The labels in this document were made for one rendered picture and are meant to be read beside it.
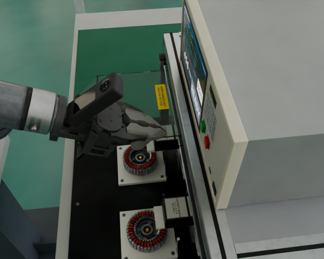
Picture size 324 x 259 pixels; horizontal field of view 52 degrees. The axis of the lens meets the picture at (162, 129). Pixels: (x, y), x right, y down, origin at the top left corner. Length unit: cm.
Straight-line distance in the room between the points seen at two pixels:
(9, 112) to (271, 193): 46
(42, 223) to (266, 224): 146
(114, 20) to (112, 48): 23
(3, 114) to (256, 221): 47
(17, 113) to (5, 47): 256
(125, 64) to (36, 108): 95
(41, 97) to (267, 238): 45
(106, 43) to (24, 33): 168
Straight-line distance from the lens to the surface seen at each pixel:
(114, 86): 53
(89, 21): 179
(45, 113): 57
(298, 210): 68
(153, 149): 100
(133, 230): 95
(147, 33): 167
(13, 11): 358
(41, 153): 221
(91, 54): 157
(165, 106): 86
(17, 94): 58
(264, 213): 66
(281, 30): 70
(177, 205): 86
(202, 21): 69
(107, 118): 60
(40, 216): 196
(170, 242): 97
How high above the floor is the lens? 168
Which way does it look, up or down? 50 degrees down
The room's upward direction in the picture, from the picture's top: straight up
